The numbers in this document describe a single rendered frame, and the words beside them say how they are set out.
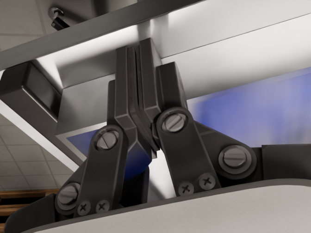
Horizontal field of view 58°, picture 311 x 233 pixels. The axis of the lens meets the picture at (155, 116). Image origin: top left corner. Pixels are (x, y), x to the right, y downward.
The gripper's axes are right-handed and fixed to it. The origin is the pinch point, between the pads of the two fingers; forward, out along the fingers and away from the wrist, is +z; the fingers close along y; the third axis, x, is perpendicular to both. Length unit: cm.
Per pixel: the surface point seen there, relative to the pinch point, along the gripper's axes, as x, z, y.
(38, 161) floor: -127, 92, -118
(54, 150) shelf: -7.6, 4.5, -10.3
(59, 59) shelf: 0.2, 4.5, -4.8
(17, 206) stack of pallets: -158, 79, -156
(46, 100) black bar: -1.1, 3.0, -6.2
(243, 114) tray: -9.0, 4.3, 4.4
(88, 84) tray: -1.9, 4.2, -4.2
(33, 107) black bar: -0.8, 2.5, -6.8
